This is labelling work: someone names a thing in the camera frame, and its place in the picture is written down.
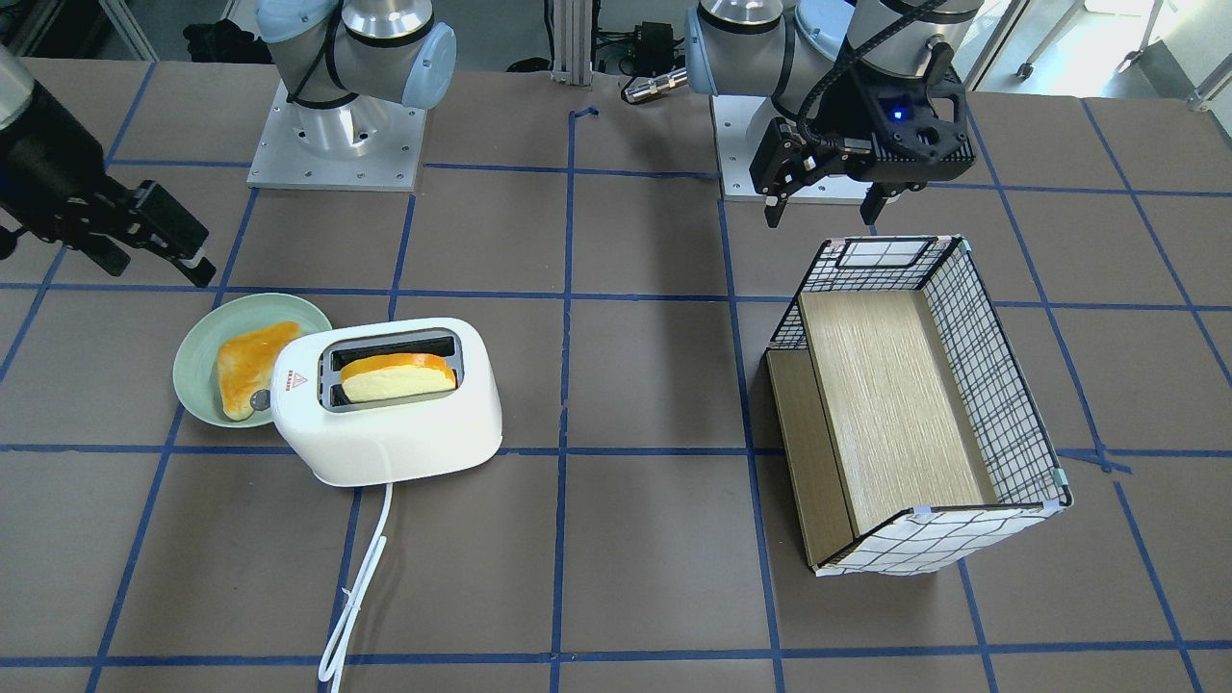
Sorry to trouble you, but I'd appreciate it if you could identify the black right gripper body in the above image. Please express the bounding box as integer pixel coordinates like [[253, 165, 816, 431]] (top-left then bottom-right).
[[1, 83, 132, 276]]

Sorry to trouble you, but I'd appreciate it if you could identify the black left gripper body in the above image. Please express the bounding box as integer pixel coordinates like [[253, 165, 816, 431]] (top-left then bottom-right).
[[837, 67, 976, 182]]

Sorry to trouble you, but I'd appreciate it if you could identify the white two-slot toaster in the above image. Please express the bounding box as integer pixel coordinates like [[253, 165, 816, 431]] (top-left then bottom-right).
[[271, 319, 501, 487]]

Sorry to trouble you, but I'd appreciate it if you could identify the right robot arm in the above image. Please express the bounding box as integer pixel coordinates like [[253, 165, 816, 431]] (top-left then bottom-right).
[[1, 1, 457, 289]]

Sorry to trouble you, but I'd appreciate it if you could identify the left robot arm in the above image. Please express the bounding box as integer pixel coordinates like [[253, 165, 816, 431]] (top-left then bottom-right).
[[685, 1, 981, 227]]

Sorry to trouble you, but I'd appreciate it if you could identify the bread slice in toaster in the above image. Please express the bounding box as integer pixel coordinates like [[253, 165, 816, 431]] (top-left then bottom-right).
[[340, 351, 458, 403]]

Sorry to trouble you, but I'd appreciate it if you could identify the light green plate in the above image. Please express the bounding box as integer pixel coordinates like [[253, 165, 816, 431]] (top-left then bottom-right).
[[172, 293, 333, 428]]

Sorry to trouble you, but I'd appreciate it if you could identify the triangular toast on plate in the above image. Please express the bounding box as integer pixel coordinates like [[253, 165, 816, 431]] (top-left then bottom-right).
[[216, 321, 303, 422]]

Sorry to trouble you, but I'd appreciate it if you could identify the silver metal connector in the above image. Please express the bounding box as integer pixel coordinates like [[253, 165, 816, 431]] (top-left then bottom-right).
[[620, 67, 689, 106]]

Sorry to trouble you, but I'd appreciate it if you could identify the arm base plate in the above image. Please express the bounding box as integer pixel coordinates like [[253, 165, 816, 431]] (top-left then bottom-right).
[[246, 84, 428, 194], [710, 94, 891, 205]]

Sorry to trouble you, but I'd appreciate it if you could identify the wire basket with wooden shelf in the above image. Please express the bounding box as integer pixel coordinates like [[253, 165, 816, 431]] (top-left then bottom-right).
[[764, 236, 1074, 578]]

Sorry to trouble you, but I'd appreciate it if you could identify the aluminium frame post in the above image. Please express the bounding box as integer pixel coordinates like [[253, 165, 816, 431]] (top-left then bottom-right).
[[543, 1, 598, 88]]

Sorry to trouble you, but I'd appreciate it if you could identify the white toaster power cable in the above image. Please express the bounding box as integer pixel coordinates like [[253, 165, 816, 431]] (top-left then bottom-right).
[[318, 481, 394, 693]]

